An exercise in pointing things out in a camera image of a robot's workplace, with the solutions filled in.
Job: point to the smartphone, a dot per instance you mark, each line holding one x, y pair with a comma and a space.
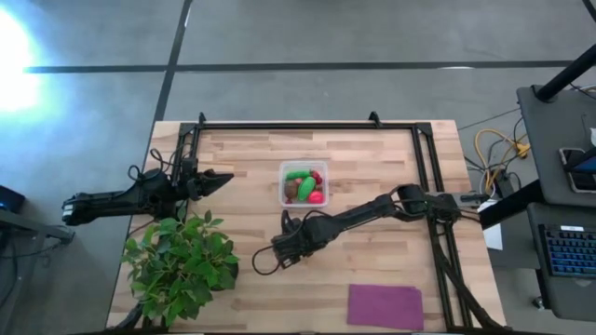
579, 179

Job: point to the black stand pole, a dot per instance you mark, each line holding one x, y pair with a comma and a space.
565, 74

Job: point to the black desk support bar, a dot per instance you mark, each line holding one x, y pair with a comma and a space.
510, 207

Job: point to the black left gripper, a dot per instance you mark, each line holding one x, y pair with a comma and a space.
198, 185

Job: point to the brown toy kiwi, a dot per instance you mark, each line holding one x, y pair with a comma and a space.
291, 189

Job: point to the backlit keyboard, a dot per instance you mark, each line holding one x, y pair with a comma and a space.
570, 251

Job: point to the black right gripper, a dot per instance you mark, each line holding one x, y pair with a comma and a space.
291, 246

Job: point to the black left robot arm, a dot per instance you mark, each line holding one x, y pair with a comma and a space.
121, 200

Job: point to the grey desk top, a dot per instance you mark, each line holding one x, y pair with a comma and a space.
554, 139

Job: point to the dark blue box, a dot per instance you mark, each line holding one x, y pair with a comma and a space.
10, 200

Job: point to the green ribbed toy vegetable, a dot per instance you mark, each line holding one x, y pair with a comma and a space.
306, 188

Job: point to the purple cloth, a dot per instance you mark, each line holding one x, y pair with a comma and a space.
385, 307

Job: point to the white power adapter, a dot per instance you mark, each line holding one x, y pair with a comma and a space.
492, 235

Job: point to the clear plastic tupperware container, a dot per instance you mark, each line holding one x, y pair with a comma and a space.
280, 195

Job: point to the black metal rig frame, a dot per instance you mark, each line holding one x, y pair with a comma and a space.
307, 125

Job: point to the grey keyboard desk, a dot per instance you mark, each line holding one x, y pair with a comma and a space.
559, 298

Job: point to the green potted plant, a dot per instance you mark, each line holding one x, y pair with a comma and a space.
179, 260

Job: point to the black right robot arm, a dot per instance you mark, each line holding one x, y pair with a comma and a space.
372, 211

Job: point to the grey side table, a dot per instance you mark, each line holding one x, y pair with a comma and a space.
32, 228

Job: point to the red toy strawberry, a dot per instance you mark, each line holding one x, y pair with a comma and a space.
317, 178

